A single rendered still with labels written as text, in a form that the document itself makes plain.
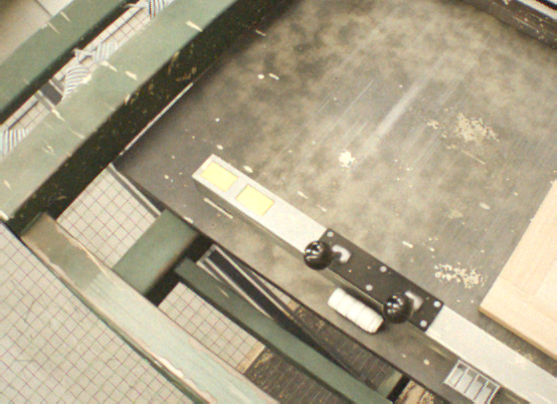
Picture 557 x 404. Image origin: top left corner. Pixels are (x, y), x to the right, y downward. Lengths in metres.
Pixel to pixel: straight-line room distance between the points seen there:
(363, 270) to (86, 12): 0.99
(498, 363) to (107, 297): 0.55
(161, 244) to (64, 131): 0.24
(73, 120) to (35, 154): 0.08
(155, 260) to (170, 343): 0.19
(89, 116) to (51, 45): 0.56
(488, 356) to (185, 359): 0.41
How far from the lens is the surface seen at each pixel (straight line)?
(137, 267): 1.03
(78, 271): 0.96
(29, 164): 1.02
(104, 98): 1.05
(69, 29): 1.58
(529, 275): 0.97
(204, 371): 0.86
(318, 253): 0.78
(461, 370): 0.91
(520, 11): 1.25
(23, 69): 1.55
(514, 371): 0.89
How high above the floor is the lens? 1.76
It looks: 10 degrees down
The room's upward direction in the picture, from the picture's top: 45 degrees counter-clockwise
